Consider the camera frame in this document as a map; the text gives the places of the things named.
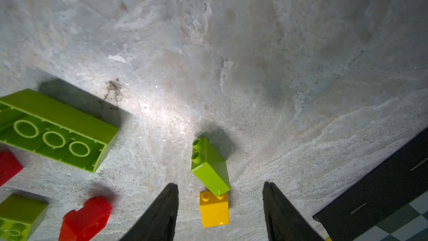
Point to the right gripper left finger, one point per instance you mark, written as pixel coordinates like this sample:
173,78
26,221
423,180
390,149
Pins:
159,220

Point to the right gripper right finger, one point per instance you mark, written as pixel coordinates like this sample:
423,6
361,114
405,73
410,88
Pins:
283,221

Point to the yellow brick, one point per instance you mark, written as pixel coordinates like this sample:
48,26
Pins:
214,209

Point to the tall lime brick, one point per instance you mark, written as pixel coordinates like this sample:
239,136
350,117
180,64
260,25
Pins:
210,167

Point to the large lime 2x4 brick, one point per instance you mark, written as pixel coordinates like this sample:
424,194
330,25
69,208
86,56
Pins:
36,123

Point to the red brick right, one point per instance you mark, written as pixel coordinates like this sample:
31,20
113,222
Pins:
84,224

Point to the red brick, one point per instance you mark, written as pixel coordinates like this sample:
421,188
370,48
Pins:
10,167
84,224

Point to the checkerboard mat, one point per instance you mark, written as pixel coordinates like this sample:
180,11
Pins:
388,204

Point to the lime 2x2 brick front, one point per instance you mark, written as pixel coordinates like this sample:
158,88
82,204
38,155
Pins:
20,217

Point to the red brick left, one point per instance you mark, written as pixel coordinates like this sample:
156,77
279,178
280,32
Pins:
10,167

